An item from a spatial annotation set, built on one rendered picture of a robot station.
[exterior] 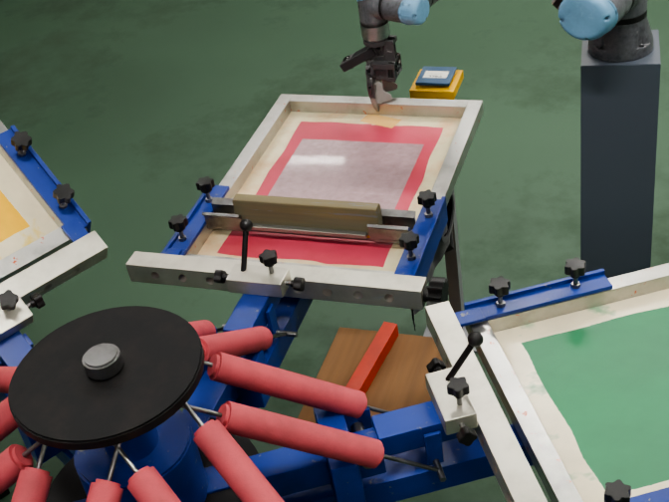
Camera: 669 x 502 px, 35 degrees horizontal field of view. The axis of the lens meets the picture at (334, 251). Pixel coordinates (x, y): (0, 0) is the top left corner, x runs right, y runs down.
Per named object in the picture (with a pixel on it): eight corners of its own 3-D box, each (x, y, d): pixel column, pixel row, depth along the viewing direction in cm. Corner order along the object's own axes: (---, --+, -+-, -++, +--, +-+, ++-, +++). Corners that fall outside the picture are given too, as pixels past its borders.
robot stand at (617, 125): (641, 383, 328) (658, 29, 257) (642, 426, 314) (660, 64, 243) (581, 380, 332) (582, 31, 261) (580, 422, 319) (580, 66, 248)
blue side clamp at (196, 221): (216, 204, 270) (210, 181, 266) (234, 205, 268) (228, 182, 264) (166, 277, 248) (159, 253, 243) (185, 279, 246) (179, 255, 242)
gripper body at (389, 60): (395, 85, 282) (390, 44, 275) (364, 84, 285) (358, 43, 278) (402, 71, 288) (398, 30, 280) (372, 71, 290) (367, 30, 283)
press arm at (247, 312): (257, 294, 229) (252, 276, 226) (282, 297, 228) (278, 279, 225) (226, 348, 217) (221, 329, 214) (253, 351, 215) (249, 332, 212)
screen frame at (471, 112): (283, 105, 304) (281, 94, 302) (483, 113, 285) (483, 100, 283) (168, 274, 246) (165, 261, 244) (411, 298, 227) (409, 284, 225)
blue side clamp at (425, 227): (427, 218, 252) (425, 194, 248) (448, 220, 250) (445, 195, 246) (394, 299, 230) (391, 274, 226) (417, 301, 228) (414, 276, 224)
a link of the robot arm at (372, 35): (356, 28, 275) (364, 14, 281) (358, 44, 278) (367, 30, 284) (383, 28, 273) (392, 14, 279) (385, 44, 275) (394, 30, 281)
